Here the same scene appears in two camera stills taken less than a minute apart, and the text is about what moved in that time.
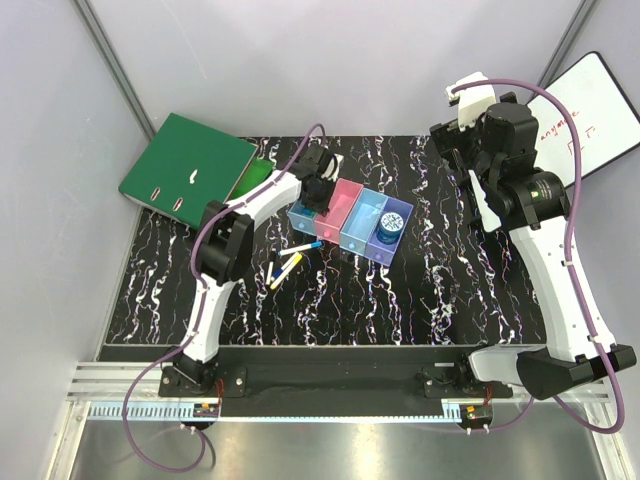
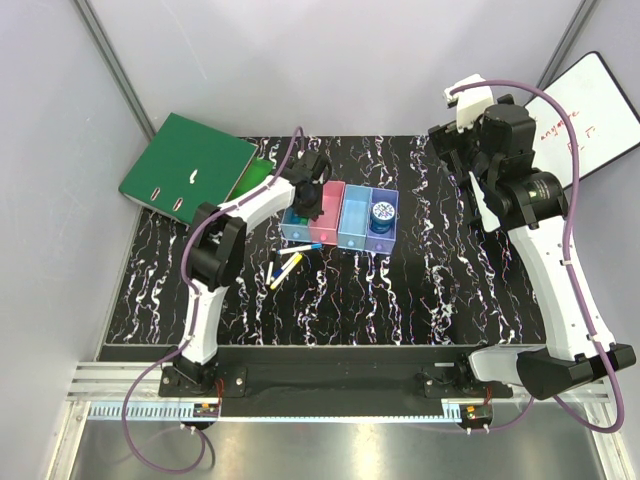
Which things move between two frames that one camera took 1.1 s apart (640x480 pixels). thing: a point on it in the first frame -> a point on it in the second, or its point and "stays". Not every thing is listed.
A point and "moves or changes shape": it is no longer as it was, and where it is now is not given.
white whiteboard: (607, 123) stays
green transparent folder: (258, 170) stays
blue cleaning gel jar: (390, 228) -> (382, 217)
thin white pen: (269, 273) stays
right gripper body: (449, 137) stays
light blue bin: (302, 218) moves or changes shape
